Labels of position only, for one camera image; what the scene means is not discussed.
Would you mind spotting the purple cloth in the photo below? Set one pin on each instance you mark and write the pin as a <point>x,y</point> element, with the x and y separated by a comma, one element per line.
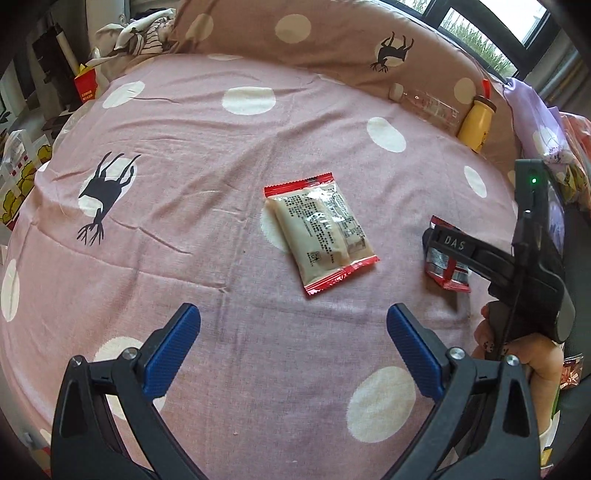
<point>531,120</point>

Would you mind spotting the person's right hand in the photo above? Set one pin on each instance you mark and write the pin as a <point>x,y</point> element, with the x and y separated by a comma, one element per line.
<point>542,362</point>

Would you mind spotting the white snack packet red ends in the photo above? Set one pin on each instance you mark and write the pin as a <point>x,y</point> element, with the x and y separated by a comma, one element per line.
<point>318,235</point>

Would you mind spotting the yellow printed bag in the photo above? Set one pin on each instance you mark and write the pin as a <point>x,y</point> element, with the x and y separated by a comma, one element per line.
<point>577,182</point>

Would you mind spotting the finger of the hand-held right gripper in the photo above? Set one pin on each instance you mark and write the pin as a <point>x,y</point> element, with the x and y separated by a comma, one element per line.
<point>455,244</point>

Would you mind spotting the yellow bottle brown cap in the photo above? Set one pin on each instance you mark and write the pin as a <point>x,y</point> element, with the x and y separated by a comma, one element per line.
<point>475,124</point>

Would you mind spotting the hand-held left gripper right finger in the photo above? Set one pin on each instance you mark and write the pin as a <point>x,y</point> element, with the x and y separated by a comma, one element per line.
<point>413,346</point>

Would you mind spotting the black rolled mat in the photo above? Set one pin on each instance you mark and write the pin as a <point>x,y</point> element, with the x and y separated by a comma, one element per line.
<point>51,69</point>

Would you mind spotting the white yellow-print shopping bag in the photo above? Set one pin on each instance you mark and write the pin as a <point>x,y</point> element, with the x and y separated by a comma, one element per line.
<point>23,184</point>

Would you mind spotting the shiny red foil packet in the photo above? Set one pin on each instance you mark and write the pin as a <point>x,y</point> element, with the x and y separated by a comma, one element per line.
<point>571,371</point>

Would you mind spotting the pile of white clothes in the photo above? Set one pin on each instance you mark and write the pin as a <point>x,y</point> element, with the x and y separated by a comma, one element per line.
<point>124,34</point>

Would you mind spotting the clear plastic bottle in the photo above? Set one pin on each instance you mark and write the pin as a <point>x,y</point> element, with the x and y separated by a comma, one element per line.
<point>427,107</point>

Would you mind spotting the black window frame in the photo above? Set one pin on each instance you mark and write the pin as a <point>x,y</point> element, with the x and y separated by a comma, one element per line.
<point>438,14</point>

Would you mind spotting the red paper bag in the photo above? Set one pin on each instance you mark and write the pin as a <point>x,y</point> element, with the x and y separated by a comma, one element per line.
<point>87,87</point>

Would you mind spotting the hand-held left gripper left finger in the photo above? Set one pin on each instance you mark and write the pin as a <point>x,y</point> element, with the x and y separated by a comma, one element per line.
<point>173,344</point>

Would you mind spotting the small red snack packet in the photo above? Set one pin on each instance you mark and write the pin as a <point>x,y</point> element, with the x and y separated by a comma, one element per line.
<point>445,272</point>

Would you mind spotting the pink polka dot blanket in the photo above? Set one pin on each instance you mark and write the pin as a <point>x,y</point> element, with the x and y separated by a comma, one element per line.
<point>231,152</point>

